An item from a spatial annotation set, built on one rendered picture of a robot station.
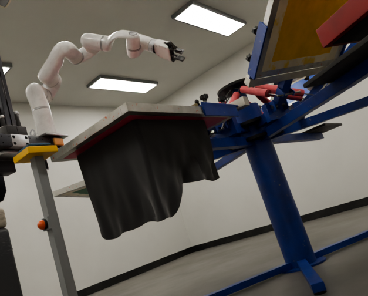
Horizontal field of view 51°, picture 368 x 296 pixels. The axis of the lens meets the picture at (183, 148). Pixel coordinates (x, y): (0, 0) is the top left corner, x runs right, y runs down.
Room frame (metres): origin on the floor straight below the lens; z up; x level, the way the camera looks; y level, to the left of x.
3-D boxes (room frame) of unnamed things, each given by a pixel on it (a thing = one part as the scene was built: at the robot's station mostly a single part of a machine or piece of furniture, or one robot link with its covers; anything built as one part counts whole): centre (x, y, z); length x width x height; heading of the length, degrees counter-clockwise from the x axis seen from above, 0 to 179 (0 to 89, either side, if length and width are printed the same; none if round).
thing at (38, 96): (1.98, 0.67, 1.37); 0.13 x 0.10 x 0.16; 177
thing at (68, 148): (1.90, 0.14, 0.97); 0.79 x 0.58 x 0.04; 142
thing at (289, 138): (3.26, -0.93, 0.91); 1.34 x 0.41 x 0.08; 142
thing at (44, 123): (1.97, 0.68, 1.21); 0.16 x 0.13 x 0.15; 65
